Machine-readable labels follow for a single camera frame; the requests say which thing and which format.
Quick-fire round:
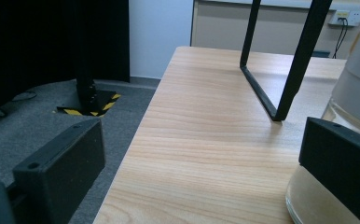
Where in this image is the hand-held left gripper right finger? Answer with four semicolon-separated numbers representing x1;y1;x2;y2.
298;117;360;224

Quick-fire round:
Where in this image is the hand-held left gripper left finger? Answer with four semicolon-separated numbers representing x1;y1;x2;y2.
12;118;106;224

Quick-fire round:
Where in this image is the black metal frame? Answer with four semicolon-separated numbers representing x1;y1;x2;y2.
239;0;334;122

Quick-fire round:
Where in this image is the black metal stand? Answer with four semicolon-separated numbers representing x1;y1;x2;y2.
75;55;99;115

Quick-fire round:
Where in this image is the white wall socket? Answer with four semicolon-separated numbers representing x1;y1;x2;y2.
327;9;360;27

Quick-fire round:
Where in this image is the yellow black striped base plate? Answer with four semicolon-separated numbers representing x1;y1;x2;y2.
56;90;122;118

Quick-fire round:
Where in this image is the black curtain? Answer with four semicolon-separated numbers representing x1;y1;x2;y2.
0;0;131;119

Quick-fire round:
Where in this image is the black cable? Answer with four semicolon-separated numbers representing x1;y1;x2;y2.
332;18;350;60

